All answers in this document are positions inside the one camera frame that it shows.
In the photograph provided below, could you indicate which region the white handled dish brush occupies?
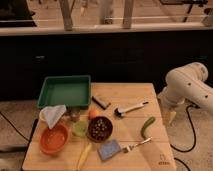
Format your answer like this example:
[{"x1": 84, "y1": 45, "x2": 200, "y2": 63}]
[{"x1": 114, "y1": 102, "x2": 147, "y2": 118}]

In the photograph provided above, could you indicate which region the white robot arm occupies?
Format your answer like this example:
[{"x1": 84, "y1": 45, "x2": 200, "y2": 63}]
[{"x1": 157, "y1": 62, "x2": 213, "y2": 125}]

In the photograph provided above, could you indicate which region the green plastic tray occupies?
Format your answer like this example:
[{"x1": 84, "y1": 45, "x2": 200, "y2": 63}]
[{"x1": 37, "y1": 75, "x2": 91, "y2": 108}]

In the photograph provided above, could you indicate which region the green chili pepper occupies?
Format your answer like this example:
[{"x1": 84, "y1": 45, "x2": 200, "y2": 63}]
[{"x1": 140, "y1": 116, "x2": 156, "y2": 139}]

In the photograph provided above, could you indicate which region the silver fork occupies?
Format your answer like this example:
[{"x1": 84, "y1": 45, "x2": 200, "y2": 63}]
[{"x1": 122, "y1": 137, "x2": 152, "y2": 153}]

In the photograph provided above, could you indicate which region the blue sponge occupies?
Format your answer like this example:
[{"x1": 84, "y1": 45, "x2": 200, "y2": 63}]
[{"x1": 98, "y1": 139, "x2": 121, "y2": 161}]

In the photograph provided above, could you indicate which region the dark brown bowl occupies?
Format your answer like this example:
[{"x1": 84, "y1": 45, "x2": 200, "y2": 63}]
[{"x1": 87, "y1": 116, "x2": 113, "y2": 143}]

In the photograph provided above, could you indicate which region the orange fruit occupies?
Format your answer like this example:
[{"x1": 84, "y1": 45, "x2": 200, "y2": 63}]
[{"x1": 88, "y1": 108, "x2": 99, "y2": 120}]

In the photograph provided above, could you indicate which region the light green small cup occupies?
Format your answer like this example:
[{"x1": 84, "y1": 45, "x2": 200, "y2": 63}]
[{"x1": 72, "y1": 121, "x2": 88, "y2": 137}]

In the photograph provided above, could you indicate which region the yellow banana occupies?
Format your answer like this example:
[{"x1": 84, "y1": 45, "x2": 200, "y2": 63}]
[{"x1": 76, "y1": 143, "x2": 92, "y2": 171}]

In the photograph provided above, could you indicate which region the small glass jar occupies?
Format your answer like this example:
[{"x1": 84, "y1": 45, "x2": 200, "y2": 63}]
[{"x1": 70, "y1": 108, "x2": 80, "y2": 122}]

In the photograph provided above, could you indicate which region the orange plastic bowl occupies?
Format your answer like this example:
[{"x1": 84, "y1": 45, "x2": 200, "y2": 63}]
[{"x1": 39, "y1": 124, "x2": 69, "y2": 155}]

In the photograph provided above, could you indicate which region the white crumpled cloth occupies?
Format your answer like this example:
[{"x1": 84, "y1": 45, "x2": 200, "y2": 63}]
[{"x1": 39, "y1": 105, "x2": 66, "y2": 129}]

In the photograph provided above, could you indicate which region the black floor cable left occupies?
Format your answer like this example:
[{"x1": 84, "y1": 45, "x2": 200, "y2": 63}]
[{"x1": 0, "y1": 111, "x2": 31, "y2": 153}]

